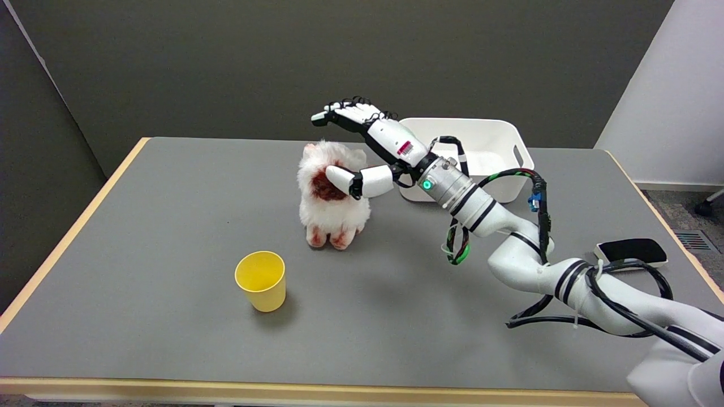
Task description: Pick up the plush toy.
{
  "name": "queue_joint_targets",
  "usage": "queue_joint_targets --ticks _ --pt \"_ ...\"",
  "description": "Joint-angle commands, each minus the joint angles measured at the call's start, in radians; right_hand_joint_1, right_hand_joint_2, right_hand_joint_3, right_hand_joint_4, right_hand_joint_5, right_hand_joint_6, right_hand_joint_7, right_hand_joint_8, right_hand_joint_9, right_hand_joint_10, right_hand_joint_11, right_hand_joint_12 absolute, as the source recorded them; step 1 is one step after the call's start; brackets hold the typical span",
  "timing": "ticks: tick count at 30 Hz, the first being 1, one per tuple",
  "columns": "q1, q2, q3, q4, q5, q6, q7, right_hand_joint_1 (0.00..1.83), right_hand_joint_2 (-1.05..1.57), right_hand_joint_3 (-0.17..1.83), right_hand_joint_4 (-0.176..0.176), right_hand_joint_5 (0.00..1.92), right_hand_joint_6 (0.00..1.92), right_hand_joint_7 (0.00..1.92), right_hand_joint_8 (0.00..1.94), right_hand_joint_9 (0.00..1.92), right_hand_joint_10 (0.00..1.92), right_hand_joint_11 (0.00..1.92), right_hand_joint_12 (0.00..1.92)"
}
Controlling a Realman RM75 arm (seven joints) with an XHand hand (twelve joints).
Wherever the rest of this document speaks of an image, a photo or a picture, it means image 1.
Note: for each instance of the black chair caster leg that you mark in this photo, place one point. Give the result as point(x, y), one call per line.
point(707, 204)

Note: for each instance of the floor vent grille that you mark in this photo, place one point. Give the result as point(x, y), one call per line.
point(694, 241)

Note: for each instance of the yellow plastic cup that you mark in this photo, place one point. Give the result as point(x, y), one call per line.
point(262, 281)

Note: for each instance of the grey table mat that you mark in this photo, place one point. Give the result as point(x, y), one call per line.
point(226, 339)

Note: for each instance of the black white flat device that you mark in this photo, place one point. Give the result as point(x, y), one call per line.
point(630, 250)

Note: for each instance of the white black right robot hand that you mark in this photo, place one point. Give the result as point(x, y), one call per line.
point(390, 141)

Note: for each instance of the white brown plush cat toy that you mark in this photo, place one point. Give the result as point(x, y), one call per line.
point(331, 212)

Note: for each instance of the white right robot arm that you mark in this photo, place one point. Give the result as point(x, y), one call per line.
point(565, 271)

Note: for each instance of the white plastic storage bin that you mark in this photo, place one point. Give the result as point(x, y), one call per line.
point(498, 150)

